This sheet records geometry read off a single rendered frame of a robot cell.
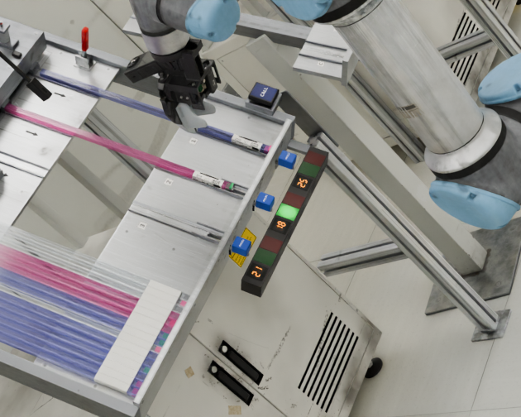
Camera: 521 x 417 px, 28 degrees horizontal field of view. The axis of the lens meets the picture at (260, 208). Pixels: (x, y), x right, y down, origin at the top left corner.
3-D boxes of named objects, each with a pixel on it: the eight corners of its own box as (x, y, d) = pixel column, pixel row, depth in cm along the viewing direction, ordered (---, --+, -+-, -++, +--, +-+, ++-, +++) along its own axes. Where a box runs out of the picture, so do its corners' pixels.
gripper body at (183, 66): (204, 114, 175) (185, 60, 166) (160, 107, 179) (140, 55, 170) (222, 83, 179) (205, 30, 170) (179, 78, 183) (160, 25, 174)
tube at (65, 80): (271, 150, 201) (272, 146, 200) (269, 155, 200) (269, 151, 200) (44, 72, 212) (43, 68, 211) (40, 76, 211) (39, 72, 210)
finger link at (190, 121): (210, 147, 183) (197, 110, 176) (181, 142, 185) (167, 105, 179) (217, 135, 185) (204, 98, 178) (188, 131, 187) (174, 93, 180)
